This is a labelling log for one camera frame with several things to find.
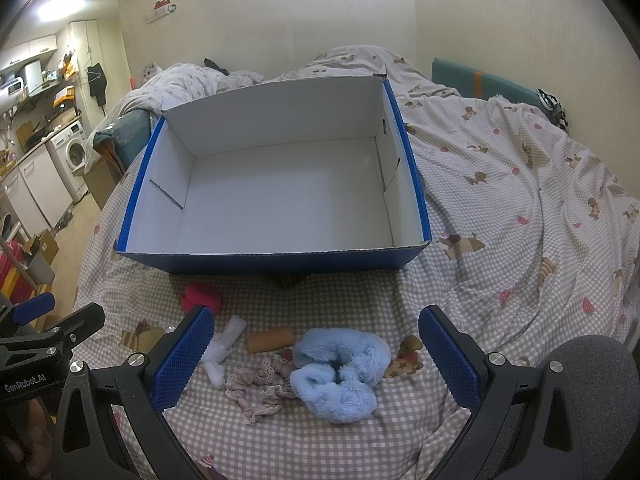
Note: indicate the pink frilly scrunchie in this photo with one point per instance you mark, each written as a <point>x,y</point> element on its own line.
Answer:
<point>261,392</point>

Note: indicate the light blue fluffy scrunchie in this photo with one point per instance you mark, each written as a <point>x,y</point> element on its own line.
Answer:
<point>336,371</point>

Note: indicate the brown cardboard box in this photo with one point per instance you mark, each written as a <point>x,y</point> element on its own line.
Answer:
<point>43,244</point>

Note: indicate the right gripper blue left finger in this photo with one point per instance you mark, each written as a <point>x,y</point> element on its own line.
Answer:
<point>174,358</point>

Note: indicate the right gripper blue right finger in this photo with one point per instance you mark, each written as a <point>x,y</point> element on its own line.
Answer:
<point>456,355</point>

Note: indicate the checked dog-print bed sheet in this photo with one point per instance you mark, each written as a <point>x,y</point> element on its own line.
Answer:
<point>535,244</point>

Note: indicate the white wall power strip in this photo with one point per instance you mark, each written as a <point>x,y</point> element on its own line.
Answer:
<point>161,9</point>

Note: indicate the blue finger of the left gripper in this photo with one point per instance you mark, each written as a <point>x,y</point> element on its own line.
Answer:
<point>33,308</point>
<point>76,328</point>

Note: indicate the white plastic-wrapped scrunchie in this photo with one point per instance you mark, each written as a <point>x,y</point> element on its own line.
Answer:
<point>219,349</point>

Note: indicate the white kitchen cabinet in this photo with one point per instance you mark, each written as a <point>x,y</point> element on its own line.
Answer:
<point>36,193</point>

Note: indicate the blue and white cardboard box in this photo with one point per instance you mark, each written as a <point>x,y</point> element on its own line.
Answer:
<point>306,175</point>

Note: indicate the teal cushion under duvet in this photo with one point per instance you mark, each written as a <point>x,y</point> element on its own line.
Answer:
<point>120,142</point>

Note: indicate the red fluffy scrunchie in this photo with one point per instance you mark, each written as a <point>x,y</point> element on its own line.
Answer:
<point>199,294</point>

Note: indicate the teal mattress edge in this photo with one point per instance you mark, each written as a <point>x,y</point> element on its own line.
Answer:
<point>472,83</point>

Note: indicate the dark hanging garment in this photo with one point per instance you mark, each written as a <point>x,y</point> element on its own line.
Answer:
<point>97,84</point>

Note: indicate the person's left hand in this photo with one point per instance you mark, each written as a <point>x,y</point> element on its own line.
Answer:
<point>28,438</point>

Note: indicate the rumpled white duvet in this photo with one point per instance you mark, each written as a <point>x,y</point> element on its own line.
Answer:
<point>175,85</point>

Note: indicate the red suitcase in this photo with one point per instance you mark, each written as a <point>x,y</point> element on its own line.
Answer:
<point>13,285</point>

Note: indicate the white washing machine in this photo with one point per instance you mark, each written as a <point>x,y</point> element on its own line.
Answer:
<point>67,150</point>

